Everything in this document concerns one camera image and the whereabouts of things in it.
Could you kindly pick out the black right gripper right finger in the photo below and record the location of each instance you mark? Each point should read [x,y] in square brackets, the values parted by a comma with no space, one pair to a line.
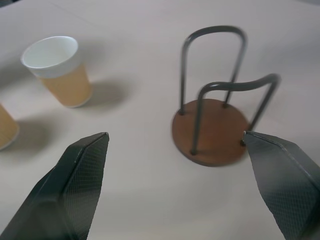
[287,180]

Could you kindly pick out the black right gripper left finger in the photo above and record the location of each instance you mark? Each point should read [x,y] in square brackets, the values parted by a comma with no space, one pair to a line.
[65,190]

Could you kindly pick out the brown paper cup white rim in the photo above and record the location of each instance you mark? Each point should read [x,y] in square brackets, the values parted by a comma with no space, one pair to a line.
[6,130]
[62,72]

